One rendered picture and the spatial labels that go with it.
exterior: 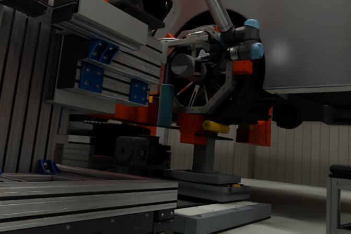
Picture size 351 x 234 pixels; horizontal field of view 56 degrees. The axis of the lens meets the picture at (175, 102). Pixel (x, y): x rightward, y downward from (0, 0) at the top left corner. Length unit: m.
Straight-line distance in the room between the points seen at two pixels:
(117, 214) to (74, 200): 0.17
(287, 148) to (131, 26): 5.26
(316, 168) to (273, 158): 0.73
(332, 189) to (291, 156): 4.97
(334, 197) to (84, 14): 0.87
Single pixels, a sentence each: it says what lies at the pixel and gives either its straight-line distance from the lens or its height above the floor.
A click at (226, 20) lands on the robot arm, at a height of 1.00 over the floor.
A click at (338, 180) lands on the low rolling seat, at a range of 1.10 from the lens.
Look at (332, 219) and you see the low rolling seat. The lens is 1.11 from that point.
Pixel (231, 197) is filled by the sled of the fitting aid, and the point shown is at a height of 0.11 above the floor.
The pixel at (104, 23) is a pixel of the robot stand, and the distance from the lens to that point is 0.95.
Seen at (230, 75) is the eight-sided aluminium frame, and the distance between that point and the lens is 1.91.
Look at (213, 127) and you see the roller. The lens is 1.96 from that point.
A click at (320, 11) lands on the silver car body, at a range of 2.01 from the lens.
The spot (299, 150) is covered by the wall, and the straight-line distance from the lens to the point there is 6.03.
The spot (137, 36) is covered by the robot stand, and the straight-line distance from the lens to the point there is 1.04.
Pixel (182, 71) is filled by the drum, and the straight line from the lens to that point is 1.91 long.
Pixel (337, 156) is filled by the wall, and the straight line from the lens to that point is 5.90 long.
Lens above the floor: 0.33
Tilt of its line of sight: 9 degrees up
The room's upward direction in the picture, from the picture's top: 5 degrees clockwise
